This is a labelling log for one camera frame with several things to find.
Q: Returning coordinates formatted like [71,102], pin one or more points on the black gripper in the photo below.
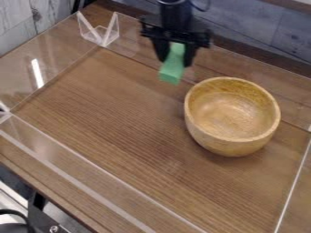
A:
[175,25]

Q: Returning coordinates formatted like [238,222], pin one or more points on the green rectangular stick block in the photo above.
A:
[173,67]

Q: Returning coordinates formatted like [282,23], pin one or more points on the wooden bowl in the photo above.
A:
[231,115]

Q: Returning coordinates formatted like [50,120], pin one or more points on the clear acrylic corner bracket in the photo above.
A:
[99,35]

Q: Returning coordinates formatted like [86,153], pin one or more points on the clear acrylic enclosure wall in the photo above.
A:
[94,134]

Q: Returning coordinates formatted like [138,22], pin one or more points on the black table leg frame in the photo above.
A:
[43,223]

